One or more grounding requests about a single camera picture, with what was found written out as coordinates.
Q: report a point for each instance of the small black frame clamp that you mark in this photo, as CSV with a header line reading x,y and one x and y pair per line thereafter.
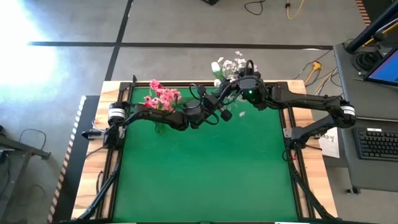
x,y
134,80

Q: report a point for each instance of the black slanted pole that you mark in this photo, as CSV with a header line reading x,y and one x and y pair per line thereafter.
x,y
370,31

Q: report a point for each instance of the black table frame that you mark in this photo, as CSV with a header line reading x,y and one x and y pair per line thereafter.
x,y
125,86

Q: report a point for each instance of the black floor mat striped edge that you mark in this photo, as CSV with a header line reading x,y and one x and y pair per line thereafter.
x,y
73,177

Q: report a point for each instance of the white artificial tulip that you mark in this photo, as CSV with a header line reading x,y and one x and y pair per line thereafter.
x,y
215,66
217,82

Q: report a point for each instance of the grey keyboard shelf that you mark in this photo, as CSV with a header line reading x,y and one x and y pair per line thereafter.
x,y
373,174

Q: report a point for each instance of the green table mat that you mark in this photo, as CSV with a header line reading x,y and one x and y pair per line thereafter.
x,y
202,205

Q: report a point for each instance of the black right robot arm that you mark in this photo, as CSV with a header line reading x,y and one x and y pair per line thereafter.
x,y
304,101

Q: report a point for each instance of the pink blossom spray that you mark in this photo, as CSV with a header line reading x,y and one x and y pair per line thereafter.
x,y
169,95
183,101

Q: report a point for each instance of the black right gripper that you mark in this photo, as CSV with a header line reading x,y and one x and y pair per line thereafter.
x,y
253,87

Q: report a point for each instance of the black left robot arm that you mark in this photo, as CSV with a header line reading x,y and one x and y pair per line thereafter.
x,y
155,115

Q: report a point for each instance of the white blossom spray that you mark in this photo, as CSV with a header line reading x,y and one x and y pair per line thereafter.
x,y
228,63
242,61

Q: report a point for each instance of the white paper sheet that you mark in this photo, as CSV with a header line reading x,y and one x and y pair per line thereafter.
x,y
331,149

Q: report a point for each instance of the grey desk top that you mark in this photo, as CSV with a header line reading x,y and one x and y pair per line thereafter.
x,y
351,93

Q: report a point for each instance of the black diagonal frame strut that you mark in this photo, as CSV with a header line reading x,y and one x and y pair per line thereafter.
x,y
100,195
311,199

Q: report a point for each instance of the black keyboard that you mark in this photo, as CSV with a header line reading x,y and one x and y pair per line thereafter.
x,y
379,144

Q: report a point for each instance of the grey metal clamp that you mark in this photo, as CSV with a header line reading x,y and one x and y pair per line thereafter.
x,y
91,134

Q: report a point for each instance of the left clear glass vase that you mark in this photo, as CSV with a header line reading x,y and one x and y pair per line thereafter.
x,y
160,128

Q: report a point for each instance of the loose white petal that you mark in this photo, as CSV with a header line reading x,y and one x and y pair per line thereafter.
x,y
242,114

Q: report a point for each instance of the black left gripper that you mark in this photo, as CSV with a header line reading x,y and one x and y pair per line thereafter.
x,y
202,112

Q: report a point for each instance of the laptop with blue screen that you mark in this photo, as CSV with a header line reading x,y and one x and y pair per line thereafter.
x,y
387,70

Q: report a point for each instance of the grey metal stand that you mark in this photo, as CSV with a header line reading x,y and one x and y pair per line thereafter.
x,y
25,149

